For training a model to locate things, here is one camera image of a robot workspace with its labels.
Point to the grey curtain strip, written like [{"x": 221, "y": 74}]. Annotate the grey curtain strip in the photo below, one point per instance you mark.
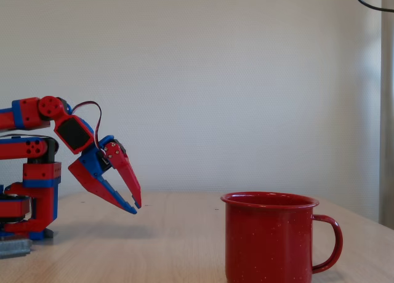
[{"x": 387, "y": 110}]

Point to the grey duct tape piece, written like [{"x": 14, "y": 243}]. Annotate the grey duct tape piece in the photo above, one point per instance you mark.
[
  {"x": 50, "y": 233},
  {"x": 15, "y": 249}
]

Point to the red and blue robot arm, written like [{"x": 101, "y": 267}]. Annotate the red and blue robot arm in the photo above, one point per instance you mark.
[{"x": 40, "y": 175}]

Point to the red enamel mug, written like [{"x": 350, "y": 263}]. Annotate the red enamel mug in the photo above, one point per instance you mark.
[{"x": 264, "y": 240}]

